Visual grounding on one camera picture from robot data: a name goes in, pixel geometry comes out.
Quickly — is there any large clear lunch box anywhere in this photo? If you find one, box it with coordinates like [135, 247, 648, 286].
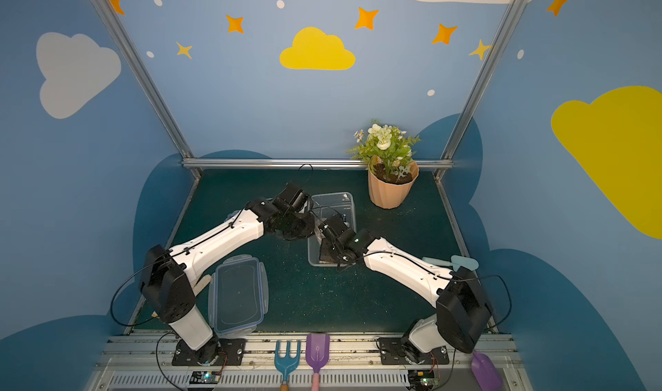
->
[305, 192, 357, 267]

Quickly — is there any large lunch box lid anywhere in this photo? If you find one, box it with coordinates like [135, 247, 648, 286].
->
[208, 255, 269, 339]

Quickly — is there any small lunch box lid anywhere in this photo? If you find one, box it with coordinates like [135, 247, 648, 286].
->
[225, 209, 242, 223]

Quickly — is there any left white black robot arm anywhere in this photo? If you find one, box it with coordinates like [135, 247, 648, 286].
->
[139, 182, 315, 351]

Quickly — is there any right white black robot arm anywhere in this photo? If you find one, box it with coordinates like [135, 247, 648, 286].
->
[315, 214, 493, 360]

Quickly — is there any terracotta flower pot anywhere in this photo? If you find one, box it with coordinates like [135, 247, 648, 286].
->
[368, 162, 419, 209]

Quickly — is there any purple garden shovel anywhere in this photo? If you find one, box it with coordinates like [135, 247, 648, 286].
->
[305, 333, 330, 391]

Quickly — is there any green artificial plant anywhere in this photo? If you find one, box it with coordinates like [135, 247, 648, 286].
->
[347, 122, 421, 184]

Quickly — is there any white work glove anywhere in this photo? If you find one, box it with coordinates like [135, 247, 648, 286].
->
[153, 275, 211, 323]

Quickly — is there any mint green small trowel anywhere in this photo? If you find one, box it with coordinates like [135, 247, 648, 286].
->
[422, 255, 479, 271]

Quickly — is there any teal garden rake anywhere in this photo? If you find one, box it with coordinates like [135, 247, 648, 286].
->
[274, 340, 302, 391]

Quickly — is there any right controller board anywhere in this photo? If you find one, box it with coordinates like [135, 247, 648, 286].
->
[407, 370, 437, 391]

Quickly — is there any controller board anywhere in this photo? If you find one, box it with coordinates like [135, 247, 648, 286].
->
[407, 370, 437, 391]
[189, 371, 221, 385]

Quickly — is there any left controller board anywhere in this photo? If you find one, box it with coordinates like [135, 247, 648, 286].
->
[189, 371, 221, 385]

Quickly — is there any aluminium frame rail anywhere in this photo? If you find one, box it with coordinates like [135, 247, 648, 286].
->
[182, 157, 454, 171]

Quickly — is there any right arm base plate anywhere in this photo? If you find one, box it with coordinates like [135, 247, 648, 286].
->
[376, 337, 450, 365]

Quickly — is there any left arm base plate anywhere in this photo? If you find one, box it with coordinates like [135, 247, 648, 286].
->
[172, 337, 247, 367]

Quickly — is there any purple scoop pink handle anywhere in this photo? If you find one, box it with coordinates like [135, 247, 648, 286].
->
[471, 351, 503, 391]

